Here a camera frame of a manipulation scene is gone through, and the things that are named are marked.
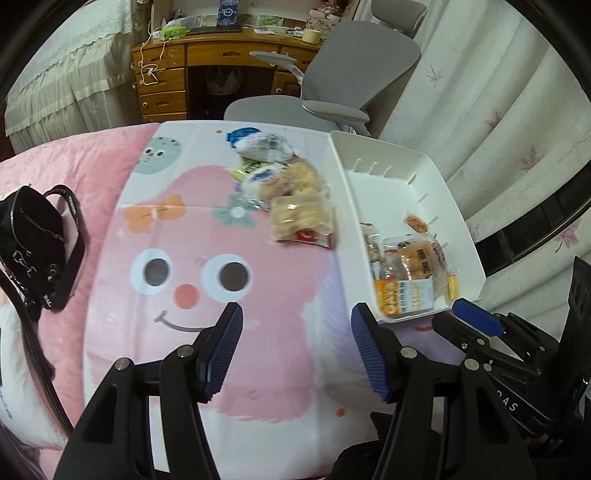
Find small yellow candy packet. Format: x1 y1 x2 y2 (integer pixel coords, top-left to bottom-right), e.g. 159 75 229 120
447 272 460 304

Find grey office chair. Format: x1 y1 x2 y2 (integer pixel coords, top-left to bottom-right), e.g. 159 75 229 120
224 1 427 136

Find black handbag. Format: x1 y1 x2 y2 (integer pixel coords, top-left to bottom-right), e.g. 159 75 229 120
0 184 91 322

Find white plastic storage bin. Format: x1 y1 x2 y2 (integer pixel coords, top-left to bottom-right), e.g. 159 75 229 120
329 130 488 325

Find clear bag yellow pastries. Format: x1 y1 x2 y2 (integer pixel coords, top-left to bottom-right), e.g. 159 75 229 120
236 158 329 210

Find white blue snack bag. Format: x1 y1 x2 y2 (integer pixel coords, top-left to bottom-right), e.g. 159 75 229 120
226 127 297 162

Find green tissue pack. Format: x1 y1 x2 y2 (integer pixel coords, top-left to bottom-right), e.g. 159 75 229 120
160 25 187 41

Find brown silver snack wrapper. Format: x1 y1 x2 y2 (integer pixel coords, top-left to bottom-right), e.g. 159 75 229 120
361 222 384 280

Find rice cracker bag red label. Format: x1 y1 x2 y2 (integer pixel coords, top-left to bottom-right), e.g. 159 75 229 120
270 194 335 249

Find white floral curtain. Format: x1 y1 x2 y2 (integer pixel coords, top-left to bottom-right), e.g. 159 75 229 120
378 1 590 336

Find pink bed blanket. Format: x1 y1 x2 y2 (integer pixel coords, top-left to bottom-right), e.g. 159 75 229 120
1 124 156 451

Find orange label bread bag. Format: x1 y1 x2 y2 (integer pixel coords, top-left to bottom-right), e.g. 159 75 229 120
380 234 448 283

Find orange snack bar packet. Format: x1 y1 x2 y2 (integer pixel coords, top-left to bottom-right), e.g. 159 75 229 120
375 278 435 318

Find cartoon printed mat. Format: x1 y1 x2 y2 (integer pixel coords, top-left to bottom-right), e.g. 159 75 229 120
83 121 484 479

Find wooden desk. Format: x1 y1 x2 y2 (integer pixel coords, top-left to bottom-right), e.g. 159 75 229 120
131 29 320 123

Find red clear nut packet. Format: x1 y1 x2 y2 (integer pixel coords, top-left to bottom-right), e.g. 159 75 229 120
404 213 430 234

